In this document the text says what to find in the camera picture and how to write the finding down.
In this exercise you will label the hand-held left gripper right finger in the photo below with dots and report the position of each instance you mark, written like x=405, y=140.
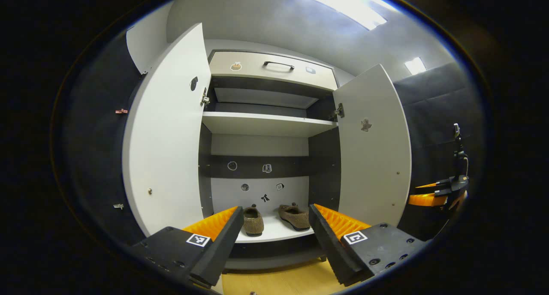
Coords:
x=330, y=243

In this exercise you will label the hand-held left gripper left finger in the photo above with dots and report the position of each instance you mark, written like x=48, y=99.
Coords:
x=214, y=252

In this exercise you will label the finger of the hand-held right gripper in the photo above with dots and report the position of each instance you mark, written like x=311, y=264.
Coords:
x=431, y=185
x=424, y=200

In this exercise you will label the brown fuzzy shoe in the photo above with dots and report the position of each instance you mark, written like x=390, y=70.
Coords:
x=254, y=222
x=296, y=218

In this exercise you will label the white cabinet door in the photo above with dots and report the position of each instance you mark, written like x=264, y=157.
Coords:
x=167, y=136
x=373, y=166

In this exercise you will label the white and grey shoe cabinet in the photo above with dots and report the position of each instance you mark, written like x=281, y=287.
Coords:
x=266, y=123

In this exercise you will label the metal door hinge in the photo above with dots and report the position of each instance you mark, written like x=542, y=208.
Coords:
x=339, y=111
x=205, y=98

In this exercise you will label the black backdrop cloth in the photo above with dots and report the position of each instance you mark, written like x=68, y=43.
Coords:
x=98, y=158
x=433, y=127

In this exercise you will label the small ceiling light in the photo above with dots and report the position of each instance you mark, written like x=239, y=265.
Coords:
x=415, y=66

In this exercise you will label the red cloth clip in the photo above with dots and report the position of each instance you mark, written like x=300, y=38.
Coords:
x=121, y=111

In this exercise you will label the long ceiling light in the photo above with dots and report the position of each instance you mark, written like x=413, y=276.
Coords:
x=343, y=5

